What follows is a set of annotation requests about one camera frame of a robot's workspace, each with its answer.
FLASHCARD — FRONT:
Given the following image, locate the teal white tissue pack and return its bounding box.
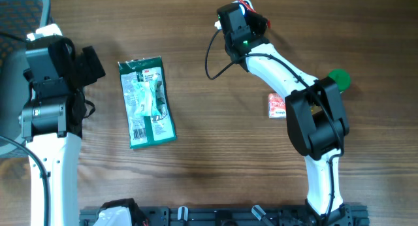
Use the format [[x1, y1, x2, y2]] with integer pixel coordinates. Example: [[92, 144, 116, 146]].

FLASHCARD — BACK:
[[131, 80, 161, 116]]

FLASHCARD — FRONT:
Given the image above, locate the small red white box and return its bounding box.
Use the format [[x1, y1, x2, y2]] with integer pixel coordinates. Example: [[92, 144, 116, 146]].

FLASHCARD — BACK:
[[268, 93, 286, 119]]

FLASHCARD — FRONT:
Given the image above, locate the green white plastic packet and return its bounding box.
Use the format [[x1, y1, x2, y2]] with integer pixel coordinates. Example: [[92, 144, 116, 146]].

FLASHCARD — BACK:
[[118, 57, 177, 149]]

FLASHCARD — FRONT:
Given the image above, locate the green lid jar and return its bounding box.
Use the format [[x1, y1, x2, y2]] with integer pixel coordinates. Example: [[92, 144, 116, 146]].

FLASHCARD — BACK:
[[328, 69, 351, 93]]

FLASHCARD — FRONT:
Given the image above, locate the red stick sachet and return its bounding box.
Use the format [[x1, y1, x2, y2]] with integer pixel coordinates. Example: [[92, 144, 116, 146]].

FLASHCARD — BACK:
[[236, 0, 257, 13]]

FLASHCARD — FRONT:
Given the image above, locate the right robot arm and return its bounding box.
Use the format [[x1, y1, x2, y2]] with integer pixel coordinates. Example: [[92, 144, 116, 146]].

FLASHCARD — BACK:
[[215, 0, 349, 225]]

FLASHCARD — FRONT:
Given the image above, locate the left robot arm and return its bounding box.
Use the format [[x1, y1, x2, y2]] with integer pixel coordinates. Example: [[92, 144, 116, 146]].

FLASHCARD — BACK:
[[20, 24, 105, 225]]

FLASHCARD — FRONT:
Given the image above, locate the white barcode scanner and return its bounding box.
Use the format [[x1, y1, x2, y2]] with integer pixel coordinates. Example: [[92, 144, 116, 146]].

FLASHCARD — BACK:
[[234, 0, 255, 15]]

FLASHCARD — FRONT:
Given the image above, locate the grey plastic mesh basket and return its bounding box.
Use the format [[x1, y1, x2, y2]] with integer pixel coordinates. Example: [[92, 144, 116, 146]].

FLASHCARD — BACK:
[[1, 0, 50, 144]]

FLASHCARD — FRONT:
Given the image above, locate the black camera cable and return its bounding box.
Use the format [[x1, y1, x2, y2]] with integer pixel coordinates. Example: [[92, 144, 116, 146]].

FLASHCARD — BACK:
[[204, 28, 344, 226]]

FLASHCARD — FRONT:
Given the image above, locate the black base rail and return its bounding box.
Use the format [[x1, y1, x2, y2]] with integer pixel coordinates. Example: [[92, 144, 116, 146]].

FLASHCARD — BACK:
[[78, 204, 370, 226]]

